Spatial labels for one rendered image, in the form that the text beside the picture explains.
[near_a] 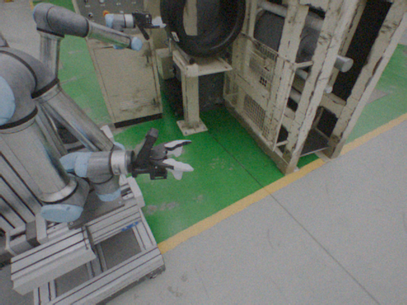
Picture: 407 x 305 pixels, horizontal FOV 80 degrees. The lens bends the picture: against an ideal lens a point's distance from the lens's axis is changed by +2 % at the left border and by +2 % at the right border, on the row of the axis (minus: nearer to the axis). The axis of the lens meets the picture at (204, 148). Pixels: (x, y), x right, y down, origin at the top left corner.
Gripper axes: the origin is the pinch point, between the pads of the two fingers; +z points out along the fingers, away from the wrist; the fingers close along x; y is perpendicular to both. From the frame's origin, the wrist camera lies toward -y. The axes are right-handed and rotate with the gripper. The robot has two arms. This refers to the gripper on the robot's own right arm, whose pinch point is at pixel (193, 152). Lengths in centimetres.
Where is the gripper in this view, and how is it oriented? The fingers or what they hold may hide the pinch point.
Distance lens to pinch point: 75.0
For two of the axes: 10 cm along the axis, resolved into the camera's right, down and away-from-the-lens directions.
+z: 10.0, -0.6, 0.7
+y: 0.1, 8.3, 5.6
